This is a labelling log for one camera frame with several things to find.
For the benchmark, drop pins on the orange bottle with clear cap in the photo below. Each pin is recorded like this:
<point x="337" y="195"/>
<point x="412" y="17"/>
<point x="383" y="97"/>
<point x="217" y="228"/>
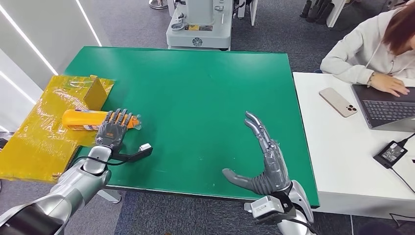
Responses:
<point x="81" y="118"/>

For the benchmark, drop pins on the person's hand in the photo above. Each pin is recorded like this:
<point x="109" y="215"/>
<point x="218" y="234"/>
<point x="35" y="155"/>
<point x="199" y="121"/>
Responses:
<point x="387" y="85"/>

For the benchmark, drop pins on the white robot base machine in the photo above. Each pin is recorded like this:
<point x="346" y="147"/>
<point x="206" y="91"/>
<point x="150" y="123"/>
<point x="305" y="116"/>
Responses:
<point x="198" y="32"/>

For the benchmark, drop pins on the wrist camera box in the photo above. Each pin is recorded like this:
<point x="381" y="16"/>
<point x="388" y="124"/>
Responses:
<point x="139" y="152"/>
<point x="267" y="207"/>

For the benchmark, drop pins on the yellow taped cardboard box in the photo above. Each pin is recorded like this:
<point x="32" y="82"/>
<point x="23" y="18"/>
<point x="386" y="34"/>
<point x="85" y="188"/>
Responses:
<point x="42" y="146"/>

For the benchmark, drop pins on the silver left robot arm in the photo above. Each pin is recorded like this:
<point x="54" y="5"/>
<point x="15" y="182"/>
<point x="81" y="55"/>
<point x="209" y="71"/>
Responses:
<point x="71" y="188"/>

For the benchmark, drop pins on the white partition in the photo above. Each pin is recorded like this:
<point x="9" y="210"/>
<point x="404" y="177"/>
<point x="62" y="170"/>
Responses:
<point x="334" y="13"/>

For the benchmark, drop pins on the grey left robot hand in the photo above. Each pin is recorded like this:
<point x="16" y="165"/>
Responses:
<point x="112" y="133"/>

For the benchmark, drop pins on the black power adapter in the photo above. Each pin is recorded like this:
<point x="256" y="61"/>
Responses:
<point x="389" y="154"/>

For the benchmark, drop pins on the beige smartphone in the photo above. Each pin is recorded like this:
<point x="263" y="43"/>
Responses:
<point x="338" y="102"/>

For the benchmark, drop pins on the green table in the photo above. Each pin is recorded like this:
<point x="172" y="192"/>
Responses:
<point x="194" y="97"/>

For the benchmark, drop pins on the chrome stand base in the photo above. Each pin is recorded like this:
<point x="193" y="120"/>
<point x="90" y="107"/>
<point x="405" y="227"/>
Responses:
<point x="158" y="4"/>

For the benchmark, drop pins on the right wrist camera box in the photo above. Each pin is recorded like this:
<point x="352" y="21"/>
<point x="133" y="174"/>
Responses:
<point x="267" y="207"/>

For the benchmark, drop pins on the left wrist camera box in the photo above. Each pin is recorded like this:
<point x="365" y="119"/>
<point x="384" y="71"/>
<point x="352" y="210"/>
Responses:
<point x="139" y="152"/>

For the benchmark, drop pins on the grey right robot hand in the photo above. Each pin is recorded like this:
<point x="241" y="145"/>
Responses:
<point x="275" y="168"/>

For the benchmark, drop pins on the white furniture legs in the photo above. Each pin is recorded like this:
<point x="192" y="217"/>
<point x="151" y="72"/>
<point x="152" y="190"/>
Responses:
<point x="252" y="11"/>

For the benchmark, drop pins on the person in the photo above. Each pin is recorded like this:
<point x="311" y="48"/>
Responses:
<point x="360" y="52"/>

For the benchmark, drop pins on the white desk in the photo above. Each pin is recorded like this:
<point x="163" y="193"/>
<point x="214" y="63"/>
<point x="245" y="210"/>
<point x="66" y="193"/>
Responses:
<point x="343" y="146"/>

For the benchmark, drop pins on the grey laptop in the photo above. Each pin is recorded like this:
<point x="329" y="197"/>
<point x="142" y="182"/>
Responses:
<point x="385" y="110"/>

